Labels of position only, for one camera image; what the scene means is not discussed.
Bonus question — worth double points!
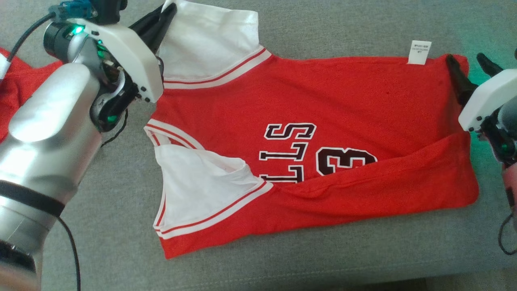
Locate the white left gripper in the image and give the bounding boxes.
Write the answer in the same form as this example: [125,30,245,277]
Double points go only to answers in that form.
[82,3,179,133]

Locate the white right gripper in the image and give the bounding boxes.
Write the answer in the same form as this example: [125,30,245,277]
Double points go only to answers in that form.
[445,52,517,164]

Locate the red shorts with white stripe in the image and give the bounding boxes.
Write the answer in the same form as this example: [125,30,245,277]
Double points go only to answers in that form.
[0,47,64,143]

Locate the red and white basketball jersey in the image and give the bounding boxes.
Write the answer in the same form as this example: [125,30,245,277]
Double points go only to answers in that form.
[144,0,480,259]

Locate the grey sofa seat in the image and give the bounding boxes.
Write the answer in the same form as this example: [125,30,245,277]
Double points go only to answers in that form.
[0,0,517,291]

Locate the teal left cable connector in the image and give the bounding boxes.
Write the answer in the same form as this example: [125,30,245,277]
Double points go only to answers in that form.
[48,0,98,21]

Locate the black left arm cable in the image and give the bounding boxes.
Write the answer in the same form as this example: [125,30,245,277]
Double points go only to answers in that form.
[7,11,129,291]

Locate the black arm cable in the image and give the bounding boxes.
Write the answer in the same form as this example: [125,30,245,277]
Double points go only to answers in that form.
[498,213,517,256]
[7,11,129,291]

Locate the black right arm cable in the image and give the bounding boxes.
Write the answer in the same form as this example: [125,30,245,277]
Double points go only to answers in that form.
[498,213,517,256]

